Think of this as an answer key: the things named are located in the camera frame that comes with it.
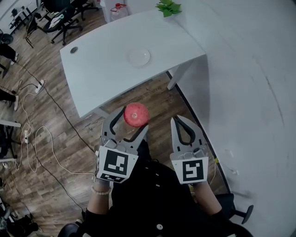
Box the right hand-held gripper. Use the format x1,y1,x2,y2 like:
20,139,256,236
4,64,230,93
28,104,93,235
170,115,209,185

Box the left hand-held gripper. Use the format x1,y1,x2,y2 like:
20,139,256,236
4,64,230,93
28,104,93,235
94,108,149,185

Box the red apple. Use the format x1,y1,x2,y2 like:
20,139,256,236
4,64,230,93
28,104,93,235
123,103,149,127

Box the white plate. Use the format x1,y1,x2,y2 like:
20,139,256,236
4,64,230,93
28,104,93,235
128,49,151,68

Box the person's right forearm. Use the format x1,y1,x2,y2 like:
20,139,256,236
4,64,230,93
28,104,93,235
191,181,223,216

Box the person's left forearm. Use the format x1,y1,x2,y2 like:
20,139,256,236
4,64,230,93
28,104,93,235
87,180,113,215

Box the white table leg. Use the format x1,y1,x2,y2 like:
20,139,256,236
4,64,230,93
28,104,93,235
166,59,197,91
91,107,111,119

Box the person's black buttoned clothing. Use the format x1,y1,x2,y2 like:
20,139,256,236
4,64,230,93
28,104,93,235
84,138,255,237

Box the black office chair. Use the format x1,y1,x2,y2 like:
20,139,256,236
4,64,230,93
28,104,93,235
215,193,254,225
37,6,83,46
74,0,99,20

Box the green leafy plant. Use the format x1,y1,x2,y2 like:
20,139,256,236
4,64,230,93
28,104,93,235
155,0,182,18

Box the black stand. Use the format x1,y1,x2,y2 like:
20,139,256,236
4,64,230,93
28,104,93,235
23,13,39,49

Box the black floor cable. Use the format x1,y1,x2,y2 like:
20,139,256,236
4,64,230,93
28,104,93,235
13,63,98,153

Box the white floor cable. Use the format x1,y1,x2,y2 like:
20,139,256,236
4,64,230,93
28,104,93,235
12,92,95,176

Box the white bead bracelet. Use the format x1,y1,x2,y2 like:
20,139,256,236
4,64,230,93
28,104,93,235
90,184,112,195

